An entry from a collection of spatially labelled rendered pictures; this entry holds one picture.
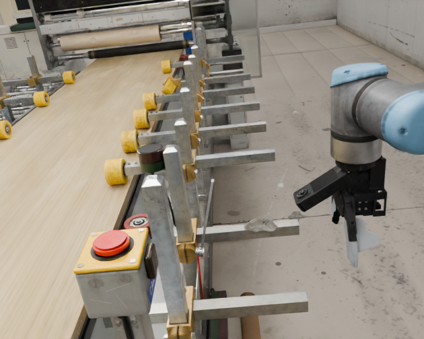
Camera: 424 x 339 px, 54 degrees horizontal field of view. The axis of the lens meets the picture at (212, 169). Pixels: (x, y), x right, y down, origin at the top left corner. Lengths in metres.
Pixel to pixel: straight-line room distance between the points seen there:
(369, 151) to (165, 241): 0.39
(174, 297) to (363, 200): 0.40
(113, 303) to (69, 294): 0.49
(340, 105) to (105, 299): 0.49
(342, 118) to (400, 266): 1.71
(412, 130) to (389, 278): 1.73
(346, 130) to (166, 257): 0.39
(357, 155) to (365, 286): 1.53
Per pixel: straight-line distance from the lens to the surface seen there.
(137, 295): 0.47
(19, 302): 1.01
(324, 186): 0.82
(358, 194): 0.83
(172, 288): 0.84
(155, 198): 0.72
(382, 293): 2.24
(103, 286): 0.47
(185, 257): 1.07
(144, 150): 0.97
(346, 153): 0.78
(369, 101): 0.69
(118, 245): 0.46
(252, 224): 1.11
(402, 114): 0.63
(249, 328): 1.92
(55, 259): 1.09
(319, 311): 2.11
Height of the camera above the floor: 1.49
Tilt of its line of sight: 26 degrees down
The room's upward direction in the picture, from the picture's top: 7 degrees counter-clockwise
